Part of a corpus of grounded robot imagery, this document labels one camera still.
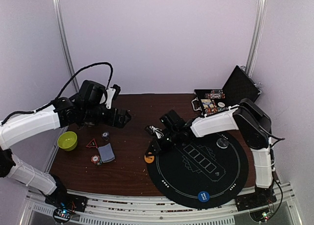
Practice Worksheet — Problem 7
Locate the grey playing card deck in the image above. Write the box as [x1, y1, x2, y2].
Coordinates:
[98, 143, 115, 163]

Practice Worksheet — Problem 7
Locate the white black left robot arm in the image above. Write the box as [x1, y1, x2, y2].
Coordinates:
[0, 80, 131, 207]

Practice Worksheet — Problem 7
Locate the orange poker chip stack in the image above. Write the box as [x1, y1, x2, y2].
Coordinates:
[91, 155, 102, 166]

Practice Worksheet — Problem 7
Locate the aluminium corner post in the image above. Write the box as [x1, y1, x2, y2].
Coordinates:
[246, 0, 267, 77]
[51, 0, 76, 81]

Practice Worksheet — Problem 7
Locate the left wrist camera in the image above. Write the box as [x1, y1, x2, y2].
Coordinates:
[105, 84, 121, 109]

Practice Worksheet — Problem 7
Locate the blue small blind button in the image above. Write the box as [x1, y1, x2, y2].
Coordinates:
[198, 191, 210, 203]

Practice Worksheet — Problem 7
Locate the black red triangle marker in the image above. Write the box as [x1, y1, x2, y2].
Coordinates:
[86, 138, 98, 148]

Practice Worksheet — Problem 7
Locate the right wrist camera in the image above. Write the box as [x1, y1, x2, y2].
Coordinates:
[145, 125, 164, 139]

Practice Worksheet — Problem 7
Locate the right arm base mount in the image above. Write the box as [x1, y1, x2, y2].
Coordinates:
[235, 190, 277, 211]

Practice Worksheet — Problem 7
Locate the black poker chip case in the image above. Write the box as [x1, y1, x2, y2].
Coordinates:
[191, 66, 262, 116]

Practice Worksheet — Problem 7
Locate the grey dealer button on mat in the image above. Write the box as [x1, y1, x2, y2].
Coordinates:
[216, 138, 229, 149]

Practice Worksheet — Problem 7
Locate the blue playing card box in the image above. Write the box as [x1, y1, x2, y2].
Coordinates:
[201, 99, 214, 109]

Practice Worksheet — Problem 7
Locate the right aluminium corner post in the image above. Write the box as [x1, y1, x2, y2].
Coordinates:
[246, 0, 267, 77]

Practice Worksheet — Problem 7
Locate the lime green bowl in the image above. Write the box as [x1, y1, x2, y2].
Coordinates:
[57, 131, 78, 151]

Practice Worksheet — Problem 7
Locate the poker chip row in case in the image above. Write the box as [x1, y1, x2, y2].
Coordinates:
[205, 93, 225, 99]
[205, 107, 228, 115]

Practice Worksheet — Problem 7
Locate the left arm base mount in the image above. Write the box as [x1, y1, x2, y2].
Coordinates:
[43, 190, 88, 212]

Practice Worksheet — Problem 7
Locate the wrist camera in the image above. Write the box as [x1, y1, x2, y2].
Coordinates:
[145, 125, 164, 139]
[105, 84, 121, 109]

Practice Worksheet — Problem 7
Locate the purple poker chip stack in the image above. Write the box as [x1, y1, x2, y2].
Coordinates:
[102, 131, 110, 141]

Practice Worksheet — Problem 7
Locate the left aluminium corner post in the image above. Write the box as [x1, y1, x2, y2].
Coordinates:
[51, 0, 76, 81]

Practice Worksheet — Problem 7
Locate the orange big blind button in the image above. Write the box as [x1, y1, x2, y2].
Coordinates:
[144, 155, 155, 164]

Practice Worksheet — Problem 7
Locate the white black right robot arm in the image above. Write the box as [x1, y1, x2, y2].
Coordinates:
[144, 98, 281, 208]

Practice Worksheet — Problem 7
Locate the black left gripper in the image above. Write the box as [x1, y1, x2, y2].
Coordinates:
[82, 104, 131, 128]

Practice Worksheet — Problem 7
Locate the round black poker mat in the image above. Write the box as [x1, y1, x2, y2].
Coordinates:
[147, 132, 249, 209]

